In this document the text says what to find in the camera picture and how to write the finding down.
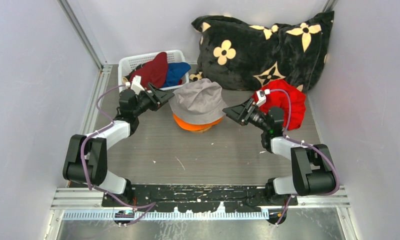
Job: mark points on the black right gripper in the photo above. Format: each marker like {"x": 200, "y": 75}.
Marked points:
{"x": 239, "y": 113}

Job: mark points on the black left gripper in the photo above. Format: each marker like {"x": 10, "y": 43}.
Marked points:
{"x": 161, "y": 97}

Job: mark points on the dark red bucket hat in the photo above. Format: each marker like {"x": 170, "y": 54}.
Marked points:
{"x": 154, "y": 71}

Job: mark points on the orange bucket hat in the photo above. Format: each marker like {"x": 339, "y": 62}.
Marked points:
{"x": 193, "y": 127}

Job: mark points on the grey bucket hat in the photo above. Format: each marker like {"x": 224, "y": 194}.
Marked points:
{"x": 199, "y": 102}

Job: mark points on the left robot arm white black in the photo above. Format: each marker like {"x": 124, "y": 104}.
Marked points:
{"x": 86, "y": 160}

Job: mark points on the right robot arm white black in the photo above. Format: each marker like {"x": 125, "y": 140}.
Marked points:
{"x": 312, "y": 169}

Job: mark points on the blue bucket hat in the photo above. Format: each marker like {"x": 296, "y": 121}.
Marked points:
{"x": 175, "y": 73}

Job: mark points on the red cloth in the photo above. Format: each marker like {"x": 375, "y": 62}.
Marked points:
{"x": 290, "y": 99}

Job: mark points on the white plastic basket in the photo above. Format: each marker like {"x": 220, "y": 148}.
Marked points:
{"x": 129, "y": 63}

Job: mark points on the wooden hat stand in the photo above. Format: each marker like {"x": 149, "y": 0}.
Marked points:
{"x": 200, "y": 131}

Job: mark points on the black floral pillow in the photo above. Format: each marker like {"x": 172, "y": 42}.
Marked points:
{"x": 246, "y": 57}

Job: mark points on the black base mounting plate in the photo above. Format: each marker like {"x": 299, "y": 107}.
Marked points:
{"x": 194, "y": 198}

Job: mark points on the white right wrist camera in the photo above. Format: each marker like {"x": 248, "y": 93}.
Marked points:
{"x": 262, "y": 96}

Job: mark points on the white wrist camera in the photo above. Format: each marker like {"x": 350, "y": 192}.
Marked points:
{"x": 134, "y": 85}
{"x": 262, "y": 96}

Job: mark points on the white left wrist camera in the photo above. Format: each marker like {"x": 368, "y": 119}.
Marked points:
{"x": 134, "y": 85}

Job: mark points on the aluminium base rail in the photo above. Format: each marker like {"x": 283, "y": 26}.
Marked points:
{"x": 80, "y": 203}

